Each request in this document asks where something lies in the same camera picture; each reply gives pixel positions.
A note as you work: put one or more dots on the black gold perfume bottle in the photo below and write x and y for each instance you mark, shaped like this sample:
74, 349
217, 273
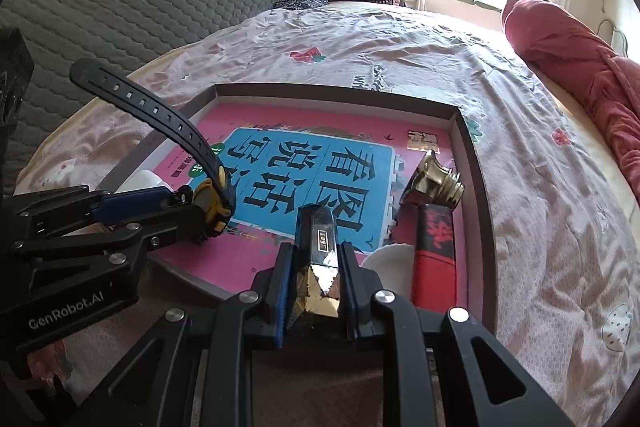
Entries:
320, 232

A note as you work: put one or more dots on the red and black lighter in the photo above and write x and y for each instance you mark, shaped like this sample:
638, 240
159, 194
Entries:
435, 267

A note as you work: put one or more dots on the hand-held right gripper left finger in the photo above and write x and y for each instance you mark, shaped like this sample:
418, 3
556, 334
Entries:
282, 292

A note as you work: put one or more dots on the black and yellow wristwatch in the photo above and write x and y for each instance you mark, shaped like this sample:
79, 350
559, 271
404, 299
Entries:
150, 112

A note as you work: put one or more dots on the pink and blue book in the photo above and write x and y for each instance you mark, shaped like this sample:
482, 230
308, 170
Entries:
310, 167

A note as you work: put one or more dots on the red quilted blanket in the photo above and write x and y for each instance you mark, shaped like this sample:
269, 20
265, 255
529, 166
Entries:
550, 37

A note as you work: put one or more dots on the white curved tube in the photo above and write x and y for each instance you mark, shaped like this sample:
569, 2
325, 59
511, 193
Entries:
620, 37

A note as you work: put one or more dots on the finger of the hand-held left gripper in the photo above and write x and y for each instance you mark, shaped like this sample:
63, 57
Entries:
165, 233
135, 203

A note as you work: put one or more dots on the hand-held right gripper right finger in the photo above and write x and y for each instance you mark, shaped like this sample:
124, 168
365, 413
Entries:
350, 292

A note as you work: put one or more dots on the dark shallow cardboard box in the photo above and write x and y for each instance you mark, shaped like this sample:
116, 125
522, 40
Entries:
482, 207

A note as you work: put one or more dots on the dark patterned cloth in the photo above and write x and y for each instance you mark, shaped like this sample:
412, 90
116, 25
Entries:
300, 3

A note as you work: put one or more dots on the brass threaded fitting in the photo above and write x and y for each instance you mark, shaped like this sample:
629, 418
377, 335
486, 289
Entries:
430, 179

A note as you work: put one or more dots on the white pill bottle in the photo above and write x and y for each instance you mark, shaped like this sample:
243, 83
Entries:
147, 182

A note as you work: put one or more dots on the white round ribbed lid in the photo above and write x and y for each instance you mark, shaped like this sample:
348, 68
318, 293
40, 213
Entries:
390, 267

